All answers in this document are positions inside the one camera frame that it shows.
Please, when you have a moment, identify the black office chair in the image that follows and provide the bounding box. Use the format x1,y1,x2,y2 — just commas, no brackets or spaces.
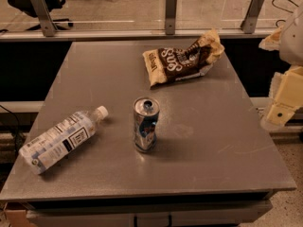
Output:
8,0,74,31

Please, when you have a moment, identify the dented silver redbull can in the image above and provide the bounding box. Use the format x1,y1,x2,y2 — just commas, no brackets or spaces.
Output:
134,96,160,152

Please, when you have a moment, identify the black cable at left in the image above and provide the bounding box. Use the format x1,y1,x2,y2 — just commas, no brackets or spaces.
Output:
0,104,23,163

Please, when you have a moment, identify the right metal glass bracket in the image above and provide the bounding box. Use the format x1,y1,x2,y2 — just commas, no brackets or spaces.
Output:
241,0,265,34

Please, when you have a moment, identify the middle metal glass bracket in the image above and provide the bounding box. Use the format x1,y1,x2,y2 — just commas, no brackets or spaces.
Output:
165,0,177,35

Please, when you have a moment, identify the grey table drawer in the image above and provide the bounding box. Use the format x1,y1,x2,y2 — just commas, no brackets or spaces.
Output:
27,201,273,227

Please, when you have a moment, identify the left metal glass bracket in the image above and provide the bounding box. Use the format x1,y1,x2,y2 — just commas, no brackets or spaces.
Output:
30,0,57,37

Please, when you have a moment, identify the metal glass bracket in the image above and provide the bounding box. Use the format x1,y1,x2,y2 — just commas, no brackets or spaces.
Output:
165,0,177,35
30,0,57,37
241,0,265,34

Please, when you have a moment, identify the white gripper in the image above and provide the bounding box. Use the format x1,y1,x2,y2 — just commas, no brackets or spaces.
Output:
258,3,303,131

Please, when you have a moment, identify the clear plastic water bottle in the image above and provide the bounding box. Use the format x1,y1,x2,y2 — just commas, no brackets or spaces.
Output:
19,106,108,174

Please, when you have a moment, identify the brown chip bag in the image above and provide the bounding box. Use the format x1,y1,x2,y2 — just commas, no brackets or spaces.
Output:
143,29,224,86

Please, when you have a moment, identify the black floor cable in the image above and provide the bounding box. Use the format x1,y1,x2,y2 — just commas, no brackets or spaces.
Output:
268,0,300,27

